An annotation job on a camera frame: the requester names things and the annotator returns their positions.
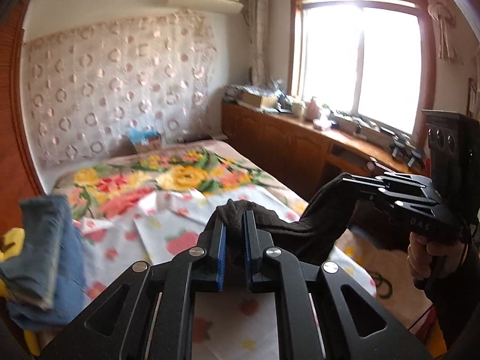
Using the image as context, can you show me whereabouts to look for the small cardboard box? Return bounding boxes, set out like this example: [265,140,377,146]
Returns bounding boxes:
[133,133,163,154]

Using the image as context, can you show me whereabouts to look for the long wooden cabinet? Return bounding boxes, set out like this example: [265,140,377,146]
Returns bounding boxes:
[220,101,432,214]

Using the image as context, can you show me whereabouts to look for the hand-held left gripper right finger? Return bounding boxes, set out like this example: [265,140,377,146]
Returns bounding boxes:
[243,209,432,360]

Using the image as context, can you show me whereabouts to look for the blue folded jeans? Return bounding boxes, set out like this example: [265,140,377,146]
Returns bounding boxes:
[7,202,89,332]

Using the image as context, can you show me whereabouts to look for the circle-patterned sheer curtain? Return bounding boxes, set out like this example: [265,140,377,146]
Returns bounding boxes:
[20,9,222,169]

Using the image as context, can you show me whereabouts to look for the black pants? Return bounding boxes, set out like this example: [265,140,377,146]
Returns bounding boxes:
[214,172,361,267]

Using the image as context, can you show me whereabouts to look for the yellow plush toy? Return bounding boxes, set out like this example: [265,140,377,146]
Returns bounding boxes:
[0,228,41,359]

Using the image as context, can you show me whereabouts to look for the grey-blue folded jeans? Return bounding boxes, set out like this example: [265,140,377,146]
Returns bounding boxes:
[0,195,72,308]

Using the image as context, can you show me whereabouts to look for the open cardboard box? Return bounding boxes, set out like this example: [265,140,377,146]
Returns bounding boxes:
[240,89,278,109]

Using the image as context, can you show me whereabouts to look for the pink bottle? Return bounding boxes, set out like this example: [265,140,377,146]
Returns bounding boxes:
[305,97,320,121]

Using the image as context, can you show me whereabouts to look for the person's right forearm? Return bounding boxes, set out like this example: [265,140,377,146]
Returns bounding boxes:
[424,232,480,360]

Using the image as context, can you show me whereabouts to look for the green cord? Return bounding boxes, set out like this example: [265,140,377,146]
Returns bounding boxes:
[371,274,393,299]

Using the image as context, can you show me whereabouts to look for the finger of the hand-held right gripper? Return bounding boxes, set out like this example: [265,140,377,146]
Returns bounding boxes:
[359,187,440,211]
[338,173,436,193]

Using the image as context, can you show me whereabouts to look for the tied pale curtain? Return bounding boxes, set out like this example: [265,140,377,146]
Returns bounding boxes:
[420,0,463,61]

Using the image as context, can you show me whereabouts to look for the strawberry printed bed sheet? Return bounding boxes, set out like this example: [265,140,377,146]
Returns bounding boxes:
[71,189,377,360]

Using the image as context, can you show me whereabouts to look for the person's right hand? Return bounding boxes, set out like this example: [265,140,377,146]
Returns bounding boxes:
[407,232,466,290]

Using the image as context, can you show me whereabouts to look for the floral blanket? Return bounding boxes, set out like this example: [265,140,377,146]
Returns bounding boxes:
[52,139,312,229]

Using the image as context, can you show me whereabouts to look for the pale window curtain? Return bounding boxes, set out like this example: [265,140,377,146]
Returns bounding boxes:
[247,0,271,87]

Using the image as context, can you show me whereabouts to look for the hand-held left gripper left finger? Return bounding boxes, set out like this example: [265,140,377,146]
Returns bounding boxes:
[39,200,228,360]

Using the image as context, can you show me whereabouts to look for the wooden framed window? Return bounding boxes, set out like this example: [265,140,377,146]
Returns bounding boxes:
[290,0,437,139]

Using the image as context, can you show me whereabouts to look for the black clamp stand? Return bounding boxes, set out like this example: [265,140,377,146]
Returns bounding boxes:
[390,137,426,167]

